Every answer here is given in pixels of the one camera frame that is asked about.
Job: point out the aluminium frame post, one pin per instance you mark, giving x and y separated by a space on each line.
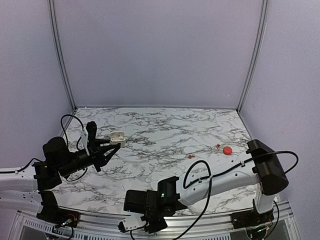
59 53
255 54

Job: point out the red round cap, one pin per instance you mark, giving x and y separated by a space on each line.
227 150

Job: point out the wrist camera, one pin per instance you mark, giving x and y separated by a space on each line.
132 223
88 135

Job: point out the right aluminium frame post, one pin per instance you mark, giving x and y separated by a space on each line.
255 54

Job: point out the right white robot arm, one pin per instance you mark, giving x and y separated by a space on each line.
258 165

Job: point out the white earbuds charging case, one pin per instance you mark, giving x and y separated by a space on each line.
117 137

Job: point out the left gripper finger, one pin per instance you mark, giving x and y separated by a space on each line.
105 153
101 142

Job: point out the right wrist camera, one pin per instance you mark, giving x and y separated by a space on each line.
132 223

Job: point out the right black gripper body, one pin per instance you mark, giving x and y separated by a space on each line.
162 225

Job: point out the left aluminium frame post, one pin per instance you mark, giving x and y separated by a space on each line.
59 53

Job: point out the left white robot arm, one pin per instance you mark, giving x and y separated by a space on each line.
29 188

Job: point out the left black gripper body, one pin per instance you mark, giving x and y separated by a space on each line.
94 158

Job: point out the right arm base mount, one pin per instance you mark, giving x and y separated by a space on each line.
251 218

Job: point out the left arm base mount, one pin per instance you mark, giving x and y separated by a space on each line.
51 212

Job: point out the aluminium front rail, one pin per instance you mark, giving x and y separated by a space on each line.
85 225

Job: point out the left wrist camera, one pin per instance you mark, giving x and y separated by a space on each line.
88 135

